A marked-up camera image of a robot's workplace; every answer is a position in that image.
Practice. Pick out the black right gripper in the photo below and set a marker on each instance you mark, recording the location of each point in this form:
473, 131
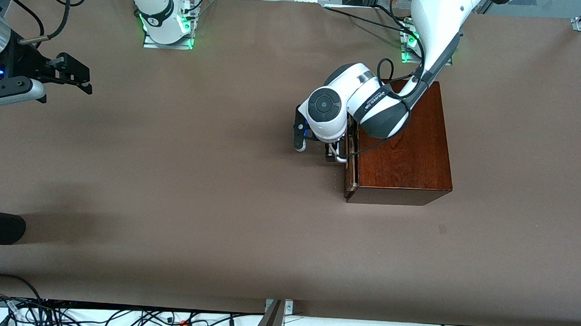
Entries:
24, 62

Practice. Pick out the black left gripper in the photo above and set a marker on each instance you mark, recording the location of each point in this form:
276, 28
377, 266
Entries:
331, 150

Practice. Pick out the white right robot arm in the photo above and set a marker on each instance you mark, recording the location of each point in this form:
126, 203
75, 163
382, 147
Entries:
155, 5

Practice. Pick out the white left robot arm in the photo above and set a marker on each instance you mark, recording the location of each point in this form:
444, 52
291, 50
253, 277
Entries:
381, 108

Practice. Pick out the dark brown wooden box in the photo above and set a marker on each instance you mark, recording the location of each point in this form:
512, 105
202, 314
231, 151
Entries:
408, 158

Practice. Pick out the grey metal beam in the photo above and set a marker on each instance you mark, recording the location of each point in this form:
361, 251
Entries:
271, 324

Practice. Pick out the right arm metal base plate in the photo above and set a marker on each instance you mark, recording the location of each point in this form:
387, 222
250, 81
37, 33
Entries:
151, 43

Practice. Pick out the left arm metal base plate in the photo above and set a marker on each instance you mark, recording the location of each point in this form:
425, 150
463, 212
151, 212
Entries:
405, 58

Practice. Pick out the silver corner bracket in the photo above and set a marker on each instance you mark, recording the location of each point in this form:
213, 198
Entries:
289, 306

